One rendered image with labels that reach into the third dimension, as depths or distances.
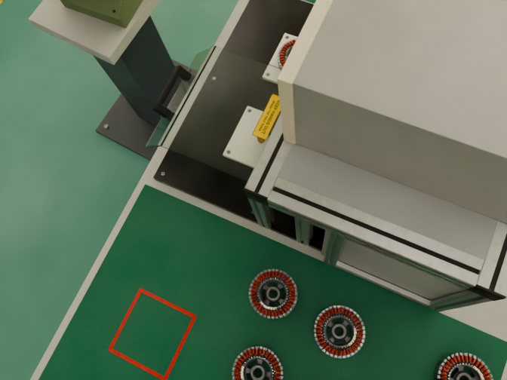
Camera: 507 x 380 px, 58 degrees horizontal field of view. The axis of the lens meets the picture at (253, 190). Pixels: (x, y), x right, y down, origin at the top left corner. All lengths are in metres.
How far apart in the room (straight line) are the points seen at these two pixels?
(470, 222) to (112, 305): 0.82
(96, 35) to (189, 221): 0.66
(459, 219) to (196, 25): 1.85
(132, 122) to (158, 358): 1.30
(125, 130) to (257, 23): 1.02
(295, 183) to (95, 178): 1.50
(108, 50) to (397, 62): 1.00
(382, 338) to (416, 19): 0.70
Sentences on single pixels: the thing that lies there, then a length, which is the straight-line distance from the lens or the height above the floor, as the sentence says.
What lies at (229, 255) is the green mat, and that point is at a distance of 1.14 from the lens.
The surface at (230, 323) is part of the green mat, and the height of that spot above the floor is 0.75.
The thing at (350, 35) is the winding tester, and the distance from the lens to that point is 0.68.
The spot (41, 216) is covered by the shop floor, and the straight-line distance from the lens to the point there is 2.24.
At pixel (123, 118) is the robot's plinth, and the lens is 2.23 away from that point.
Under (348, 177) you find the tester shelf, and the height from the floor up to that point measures 1.11.
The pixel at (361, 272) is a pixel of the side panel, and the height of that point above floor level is 0.78.
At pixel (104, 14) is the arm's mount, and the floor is 0.79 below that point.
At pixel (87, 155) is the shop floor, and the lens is 2.24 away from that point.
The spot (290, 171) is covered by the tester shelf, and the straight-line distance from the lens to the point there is 0.80.
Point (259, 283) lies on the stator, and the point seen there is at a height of 0.78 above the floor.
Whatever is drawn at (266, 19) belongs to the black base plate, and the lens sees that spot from 1.39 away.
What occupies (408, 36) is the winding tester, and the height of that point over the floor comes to 1.32.
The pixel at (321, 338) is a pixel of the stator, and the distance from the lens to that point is 1.07.
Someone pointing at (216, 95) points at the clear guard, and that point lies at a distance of 0.93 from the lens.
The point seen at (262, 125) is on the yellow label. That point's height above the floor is 1.07.
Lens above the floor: 1.86
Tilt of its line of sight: 71 degrees down
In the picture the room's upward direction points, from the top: 19 degrees counter-clockwise
